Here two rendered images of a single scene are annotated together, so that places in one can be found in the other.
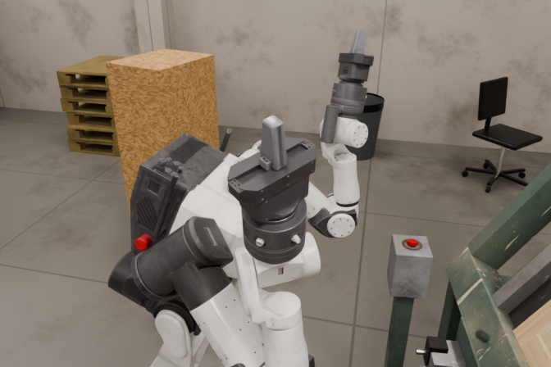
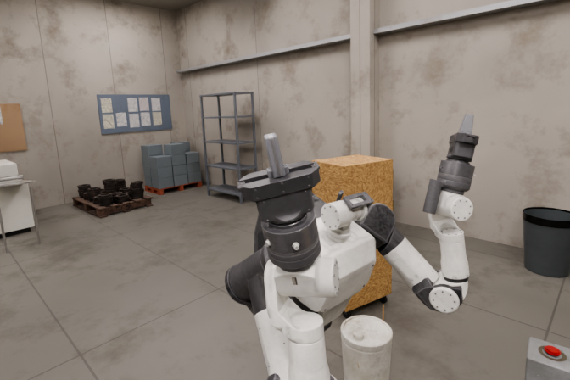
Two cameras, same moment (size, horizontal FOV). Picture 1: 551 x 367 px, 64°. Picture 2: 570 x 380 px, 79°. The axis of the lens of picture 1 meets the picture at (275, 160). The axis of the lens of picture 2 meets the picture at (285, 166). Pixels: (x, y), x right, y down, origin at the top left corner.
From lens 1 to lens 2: 0.31 m
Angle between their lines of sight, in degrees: 33
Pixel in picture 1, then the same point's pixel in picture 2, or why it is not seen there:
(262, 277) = (279, 282)
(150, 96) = (337, 185)
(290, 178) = (285, 186)
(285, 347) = (299, 363)
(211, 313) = (265, 321)
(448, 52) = not seen: outside the picture
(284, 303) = (308, 321)
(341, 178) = (445, 251)
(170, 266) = (247, 274)
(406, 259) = (540, 367)
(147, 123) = not seen: hidden behind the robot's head
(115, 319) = not seen: hidden behind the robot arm
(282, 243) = (283, 247)
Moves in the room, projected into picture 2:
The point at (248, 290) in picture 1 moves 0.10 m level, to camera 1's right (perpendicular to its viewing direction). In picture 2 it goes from (268, 292) to (323, 307)
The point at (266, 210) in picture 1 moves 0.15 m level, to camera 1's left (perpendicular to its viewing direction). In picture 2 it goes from (265, 210) to (192, 201)
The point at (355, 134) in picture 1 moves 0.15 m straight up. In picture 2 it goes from (455, 207) to (458, 151)
